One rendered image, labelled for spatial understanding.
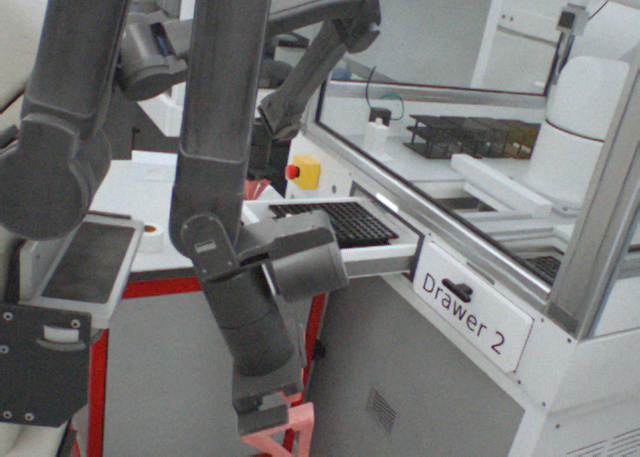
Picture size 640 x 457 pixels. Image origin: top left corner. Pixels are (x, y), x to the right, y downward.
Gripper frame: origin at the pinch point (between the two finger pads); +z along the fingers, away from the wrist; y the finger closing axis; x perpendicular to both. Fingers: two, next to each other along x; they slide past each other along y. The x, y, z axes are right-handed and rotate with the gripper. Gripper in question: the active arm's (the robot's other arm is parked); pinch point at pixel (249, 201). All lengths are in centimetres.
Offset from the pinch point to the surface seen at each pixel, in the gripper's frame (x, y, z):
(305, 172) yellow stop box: -18.9, 3.2, -4.1
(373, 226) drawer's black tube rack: -10.7, -29.2, -5.2
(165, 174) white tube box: 2.5, 34.5, 6.3
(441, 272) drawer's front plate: -10, -49, -5
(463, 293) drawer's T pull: -4, -58, -6
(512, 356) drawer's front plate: -5, -71, 0
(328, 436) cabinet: -18, -24, 60
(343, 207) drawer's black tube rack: -11.1, -19.2, -5.2
